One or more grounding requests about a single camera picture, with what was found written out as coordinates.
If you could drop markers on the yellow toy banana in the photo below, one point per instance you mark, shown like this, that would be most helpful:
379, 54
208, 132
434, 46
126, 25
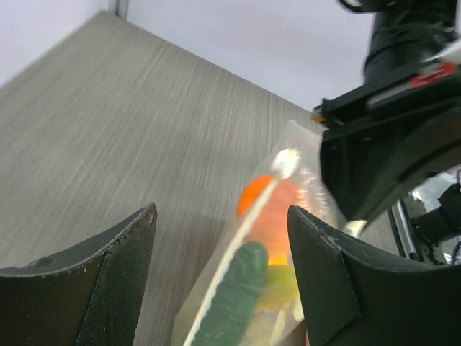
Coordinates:
281, 288

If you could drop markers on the aluminium frame rail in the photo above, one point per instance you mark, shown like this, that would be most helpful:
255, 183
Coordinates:
426, 222

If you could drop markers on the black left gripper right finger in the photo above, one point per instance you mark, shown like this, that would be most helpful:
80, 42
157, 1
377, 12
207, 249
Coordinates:
355, 294

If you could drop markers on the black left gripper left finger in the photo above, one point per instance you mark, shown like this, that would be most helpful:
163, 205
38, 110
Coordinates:
88, 294

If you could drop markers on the green toy cucumber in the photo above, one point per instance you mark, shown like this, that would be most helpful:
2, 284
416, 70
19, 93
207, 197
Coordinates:
236, 298

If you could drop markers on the orange toy fruit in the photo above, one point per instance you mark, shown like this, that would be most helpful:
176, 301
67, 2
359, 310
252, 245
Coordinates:
270, 228

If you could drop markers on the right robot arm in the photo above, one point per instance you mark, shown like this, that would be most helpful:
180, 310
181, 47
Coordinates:
407, 32

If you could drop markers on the clear polka dot zip bag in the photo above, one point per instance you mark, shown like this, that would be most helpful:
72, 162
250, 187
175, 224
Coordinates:
295, 158

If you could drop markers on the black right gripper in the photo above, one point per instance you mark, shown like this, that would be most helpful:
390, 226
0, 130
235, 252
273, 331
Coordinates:
389, 135

